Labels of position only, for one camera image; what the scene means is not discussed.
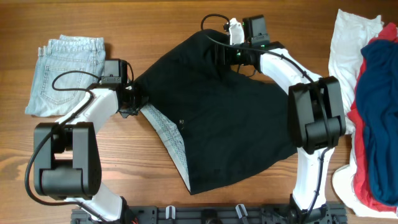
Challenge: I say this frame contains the black shorts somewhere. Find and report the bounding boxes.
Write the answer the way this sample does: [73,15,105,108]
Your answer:
[136,30,296,194]

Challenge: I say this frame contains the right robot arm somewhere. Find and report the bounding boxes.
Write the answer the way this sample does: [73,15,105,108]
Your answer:
[215,15,346,223]

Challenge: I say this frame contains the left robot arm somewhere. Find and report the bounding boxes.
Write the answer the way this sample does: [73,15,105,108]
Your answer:
[25,59,148,223]

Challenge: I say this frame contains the folded light blue jeans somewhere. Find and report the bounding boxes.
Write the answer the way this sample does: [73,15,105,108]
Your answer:
[25,35,106,117]

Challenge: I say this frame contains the white garment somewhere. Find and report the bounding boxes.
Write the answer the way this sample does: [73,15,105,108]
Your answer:
[328,9,397,219]

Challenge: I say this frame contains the navy blue garment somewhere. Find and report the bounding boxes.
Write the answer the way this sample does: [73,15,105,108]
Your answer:
[356,40,397,206]

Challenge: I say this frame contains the red garment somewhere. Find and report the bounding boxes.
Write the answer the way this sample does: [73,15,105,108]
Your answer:
[346,22,398,214]

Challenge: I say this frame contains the right black cable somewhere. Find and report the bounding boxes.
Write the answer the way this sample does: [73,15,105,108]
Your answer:
[200,13,331,218]

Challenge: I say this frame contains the black cable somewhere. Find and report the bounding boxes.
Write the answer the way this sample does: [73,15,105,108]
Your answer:
[24,62,135,218]
[200,13,331,218]

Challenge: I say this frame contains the left black cable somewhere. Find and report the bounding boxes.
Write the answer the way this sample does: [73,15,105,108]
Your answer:
[24,62,135,218]

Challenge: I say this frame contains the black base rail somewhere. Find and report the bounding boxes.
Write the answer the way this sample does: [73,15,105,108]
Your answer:
[70,202,348,224]

